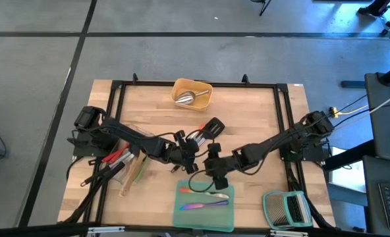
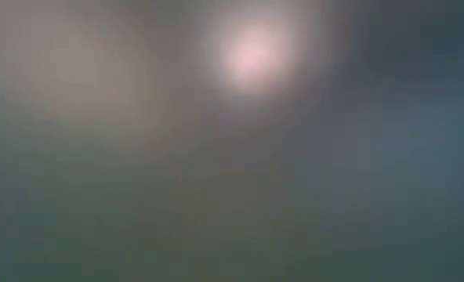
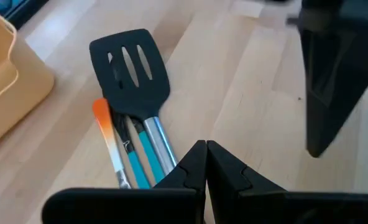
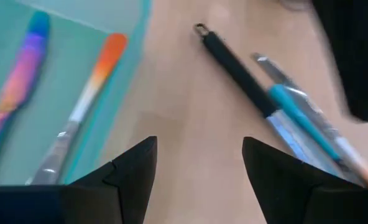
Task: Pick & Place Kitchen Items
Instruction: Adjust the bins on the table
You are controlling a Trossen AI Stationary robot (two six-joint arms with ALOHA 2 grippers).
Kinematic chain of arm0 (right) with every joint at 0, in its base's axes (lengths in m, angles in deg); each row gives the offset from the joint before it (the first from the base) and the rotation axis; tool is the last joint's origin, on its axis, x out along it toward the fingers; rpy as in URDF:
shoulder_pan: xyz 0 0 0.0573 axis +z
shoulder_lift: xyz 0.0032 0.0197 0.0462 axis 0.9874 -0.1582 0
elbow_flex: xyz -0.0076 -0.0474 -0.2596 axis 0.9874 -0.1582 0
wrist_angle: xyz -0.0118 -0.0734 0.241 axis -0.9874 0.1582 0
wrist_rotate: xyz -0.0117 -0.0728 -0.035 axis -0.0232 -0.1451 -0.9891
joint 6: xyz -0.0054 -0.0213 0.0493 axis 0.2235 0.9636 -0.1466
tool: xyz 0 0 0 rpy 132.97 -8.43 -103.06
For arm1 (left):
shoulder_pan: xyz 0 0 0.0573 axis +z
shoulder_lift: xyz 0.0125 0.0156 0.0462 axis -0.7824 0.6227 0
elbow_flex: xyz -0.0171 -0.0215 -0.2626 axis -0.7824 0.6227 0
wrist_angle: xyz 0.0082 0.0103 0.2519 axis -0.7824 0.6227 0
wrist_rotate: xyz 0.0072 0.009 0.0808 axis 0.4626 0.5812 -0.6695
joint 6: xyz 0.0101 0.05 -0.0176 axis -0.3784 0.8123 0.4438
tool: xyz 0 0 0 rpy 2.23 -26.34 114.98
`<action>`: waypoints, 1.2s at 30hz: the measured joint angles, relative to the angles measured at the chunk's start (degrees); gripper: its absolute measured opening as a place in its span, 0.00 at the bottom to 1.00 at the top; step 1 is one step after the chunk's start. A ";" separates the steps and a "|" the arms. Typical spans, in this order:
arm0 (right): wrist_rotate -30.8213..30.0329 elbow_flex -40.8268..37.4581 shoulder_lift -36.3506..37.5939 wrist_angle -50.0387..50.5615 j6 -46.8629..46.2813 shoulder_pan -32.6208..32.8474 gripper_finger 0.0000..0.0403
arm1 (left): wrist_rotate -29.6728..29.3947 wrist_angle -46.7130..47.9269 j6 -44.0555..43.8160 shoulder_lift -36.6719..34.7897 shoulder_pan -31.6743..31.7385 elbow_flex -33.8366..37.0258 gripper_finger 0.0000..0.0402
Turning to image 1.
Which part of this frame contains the silver frame bracket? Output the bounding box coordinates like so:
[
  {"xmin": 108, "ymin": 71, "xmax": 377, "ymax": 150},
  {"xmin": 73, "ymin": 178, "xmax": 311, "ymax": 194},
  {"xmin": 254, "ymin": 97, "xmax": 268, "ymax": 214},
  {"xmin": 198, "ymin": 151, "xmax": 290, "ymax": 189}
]
[
  {"xmin": 87, "ymin": 226, "xmax": 126, "ymax": 235},
  {"xmin": 269, "ymin": 229, "xmax": 310, "ymax": 237}
]

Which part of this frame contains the black braided cable sleeve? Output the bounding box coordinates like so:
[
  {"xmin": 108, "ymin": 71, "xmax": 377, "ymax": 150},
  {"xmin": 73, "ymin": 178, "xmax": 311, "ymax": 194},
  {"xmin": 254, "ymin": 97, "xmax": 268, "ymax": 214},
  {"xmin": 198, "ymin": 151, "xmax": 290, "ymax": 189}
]
[
  {"xmin": 287, "ymin": 163, "xmax": 337, "ymax": 230},
  {"xmin": 61, "ymin": 164, "xmax": 126, "ymax": 224}
]

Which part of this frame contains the yellow floor cable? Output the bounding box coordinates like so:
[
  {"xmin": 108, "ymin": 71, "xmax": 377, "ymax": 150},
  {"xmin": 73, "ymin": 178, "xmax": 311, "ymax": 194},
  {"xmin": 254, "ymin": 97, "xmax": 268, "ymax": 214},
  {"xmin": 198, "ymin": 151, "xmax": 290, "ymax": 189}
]
[{"xmin": 338, "ymin": 104, "xmax": 370, "ymax": 116}]

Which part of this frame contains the green dish rack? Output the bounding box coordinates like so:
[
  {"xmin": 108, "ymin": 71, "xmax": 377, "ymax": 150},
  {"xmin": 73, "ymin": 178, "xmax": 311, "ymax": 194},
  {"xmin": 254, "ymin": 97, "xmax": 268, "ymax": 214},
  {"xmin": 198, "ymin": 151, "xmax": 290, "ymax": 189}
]
[{"xmin": 262, "ymin": 190, "xmax": 314, "ymax": 230}]

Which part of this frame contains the green silicone spatula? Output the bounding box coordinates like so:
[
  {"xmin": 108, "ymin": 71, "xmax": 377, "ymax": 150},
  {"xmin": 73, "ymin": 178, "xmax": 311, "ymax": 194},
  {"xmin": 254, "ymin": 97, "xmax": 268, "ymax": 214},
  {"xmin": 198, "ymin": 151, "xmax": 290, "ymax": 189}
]
[{"xmin": 133, "ymin": 155, "xmax": 149, "ymax": 184}]

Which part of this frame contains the black frame crossbeam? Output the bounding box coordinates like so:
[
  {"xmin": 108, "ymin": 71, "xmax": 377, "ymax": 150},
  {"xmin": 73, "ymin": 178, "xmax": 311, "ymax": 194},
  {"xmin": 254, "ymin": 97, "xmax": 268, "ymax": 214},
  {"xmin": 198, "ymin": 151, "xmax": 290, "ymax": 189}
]
[{"xmin": 0, "ymin": 222, "xmax": 390, "ymax": 237}]

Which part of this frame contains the teal plastic bin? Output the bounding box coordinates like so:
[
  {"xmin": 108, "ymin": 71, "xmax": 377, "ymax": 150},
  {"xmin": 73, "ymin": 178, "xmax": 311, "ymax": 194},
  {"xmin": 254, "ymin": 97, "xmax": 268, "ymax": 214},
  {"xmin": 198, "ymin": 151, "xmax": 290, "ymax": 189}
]
[{"xmin": 172, "ymin": 180, "xmax": 236, "ymax": 233}]

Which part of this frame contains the metal scoop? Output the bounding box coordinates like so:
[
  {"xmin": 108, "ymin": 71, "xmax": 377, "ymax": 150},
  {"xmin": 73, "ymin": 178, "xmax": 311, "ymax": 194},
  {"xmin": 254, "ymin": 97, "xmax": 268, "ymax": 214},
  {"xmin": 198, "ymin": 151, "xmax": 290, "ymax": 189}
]
[{"xmin": 175, "ymin": 89, "xmax": 211, "ymax": 107}]

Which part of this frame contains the black nylon turner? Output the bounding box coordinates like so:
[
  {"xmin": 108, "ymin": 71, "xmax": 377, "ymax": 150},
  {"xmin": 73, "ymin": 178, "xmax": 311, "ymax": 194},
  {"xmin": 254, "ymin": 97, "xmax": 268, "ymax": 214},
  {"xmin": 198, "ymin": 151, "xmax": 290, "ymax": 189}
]
[{"xmin": 96, "ymin": 149, "xmax": 132, "ymax": 176}]

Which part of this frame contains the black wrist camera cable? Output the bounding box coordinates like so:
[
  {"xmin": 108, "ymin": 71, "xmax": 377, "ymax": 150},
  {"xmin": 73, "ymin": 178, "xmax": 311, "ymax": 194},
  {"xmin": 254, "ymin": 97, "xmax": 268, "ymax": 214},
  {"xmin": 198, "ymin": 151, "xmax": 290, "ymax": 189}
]
[
  {"xmin": 155, "ymin": 128, "xmax": 216, "ymax": 159},
  {"xmin": 187, "ymin": 169, "xmax": 216, "ymax": 194}
]

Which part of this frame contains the black slotted turner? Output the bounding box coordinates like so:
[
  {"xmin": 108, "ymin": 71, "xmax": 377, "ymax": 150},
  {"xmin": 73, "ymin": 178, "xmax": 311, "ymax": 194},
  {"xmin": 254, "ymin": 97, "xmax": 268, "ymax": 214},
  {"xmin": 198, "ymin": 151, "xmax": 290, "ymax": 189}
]
[{"xmin": 194, "ymin": 117, "xmax": 226, "ymax": 146}]

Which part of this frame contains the wooden spatula with label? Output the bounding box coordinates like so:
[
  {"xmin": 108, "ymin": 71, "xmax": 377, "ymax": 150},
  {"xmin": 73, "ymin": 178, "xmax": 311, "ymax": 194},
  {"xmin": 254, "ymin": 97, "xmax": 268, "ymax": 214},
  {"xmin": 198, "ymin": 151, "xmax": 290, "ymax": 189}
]
[{"xmin": 119, "ymin": 152, "xmax": 145, "ymax": 198}]

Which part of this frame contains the white cable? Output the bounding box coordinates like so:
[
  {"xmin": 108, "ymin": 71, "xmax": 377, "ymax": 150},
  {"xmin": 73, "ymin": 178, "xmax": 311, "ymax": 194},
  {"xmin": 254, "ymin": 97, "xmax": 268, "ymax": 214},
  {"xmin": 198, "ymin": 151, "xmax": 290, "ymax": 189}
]
[{"xmin": 368, "ymin": 87, "xmax": 390, "ymax": 115}]

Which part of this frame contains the dark grey desk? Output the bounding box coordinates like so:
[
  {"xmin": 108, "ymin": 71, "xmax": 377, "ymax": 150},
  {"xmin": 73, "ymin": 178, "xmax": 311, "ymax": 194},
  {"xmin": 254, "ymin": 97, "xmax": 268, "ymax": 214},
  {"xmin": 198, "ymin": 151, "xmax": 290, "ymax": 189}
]
[{"xmin": 362, "ymin": 154, "xmax": 390, "ymax": 237}]

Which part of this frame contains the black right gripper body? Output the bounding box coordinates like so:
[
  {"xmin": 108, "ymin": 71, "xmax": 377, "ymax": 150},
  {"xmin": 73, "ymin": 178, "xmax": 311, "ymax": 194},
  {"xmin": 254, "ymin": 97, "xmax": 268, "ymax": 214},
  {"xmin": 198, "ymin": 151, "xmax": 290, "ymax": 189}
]
[{"xmin": 203, "ymin": 142, "xmax": 241, "ymax": 192}]

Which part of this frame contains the person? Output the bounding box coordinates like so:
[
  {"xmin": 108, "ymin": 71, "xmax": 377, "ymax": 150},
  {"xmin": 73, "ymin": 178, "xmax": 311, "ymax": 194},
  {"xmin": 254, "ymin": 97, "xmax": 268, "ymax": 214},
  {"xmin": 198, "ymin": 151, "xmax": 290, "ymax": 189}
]
[{"xmin": 357, "ymin": 0, "xmax": 390, "ymax": 17}]

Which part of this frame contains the dark floor foot bar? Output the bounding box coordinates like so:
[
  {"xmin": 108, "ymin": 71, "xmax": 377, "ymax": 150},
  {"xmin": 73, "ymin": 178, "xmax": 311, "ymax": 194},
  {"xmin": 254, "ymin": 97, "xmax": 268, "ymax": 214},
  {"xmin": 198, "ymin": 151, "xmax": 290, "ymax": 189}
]
[{"xmin": 341, "ymin": 80, "xmax": 368, "ymax": 89}]

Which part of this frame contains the orange plastic bin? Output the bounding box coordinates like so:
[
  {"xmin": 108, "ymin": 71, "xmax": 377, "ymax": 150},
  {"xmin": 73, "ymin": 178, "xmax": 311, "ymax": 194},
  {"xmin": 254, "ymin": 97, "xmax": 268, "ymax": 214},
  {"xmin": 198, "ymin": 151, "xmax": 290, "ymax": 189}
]
[{"xmin": 170, "ymin": 78, "xmax": 214, "ymax": 113}]

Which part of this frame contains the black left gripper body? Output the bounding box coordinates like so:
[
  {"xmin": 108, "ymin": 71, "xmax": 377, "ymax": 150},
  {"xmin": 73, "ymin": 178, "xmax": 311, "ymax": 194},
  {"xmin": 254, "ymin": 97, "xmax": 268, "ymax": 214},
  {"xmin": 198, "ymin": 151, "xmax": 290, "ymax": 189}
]
[{"xmin": 167, "ymin": 129, "xmax": 202, "ymax": 176}]

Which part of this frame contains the rainbow metal knife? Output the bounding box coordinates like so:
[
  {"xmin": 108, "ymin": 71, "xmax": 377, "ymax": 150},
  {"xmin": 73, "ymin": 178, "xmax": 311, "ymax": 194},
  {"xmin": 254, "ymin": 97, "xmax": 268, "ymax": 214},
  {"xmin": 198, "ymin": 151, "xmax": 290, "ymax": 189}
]
[{"xmin": 178, "ymin": 199, "xmax": 230, "ymax": 212}]

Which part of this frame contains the black desk beam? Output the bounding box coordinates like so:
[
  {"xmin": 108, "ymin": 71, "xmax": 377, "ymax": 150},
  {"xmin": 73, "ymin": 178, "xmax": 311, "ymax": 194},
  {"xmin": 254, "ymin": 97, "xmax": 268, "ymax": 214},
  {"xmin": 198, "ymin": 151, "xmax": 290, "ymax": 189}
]
[{"xmin": 323, "ymin": 140, "xmax": 377, "ymax": 172}]

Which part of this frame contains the dark grey side table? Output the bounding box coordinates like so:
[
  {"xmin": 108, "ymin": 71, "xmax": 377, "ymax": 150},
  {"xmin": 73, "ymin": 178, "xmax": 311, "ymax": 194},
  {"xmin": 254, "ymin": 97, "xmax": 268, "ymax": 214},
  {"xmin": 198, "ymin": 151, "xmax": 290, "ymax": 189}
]
[{"xmin": 364, "ymin": 70, "xmax": 390, "ymax": 165}]

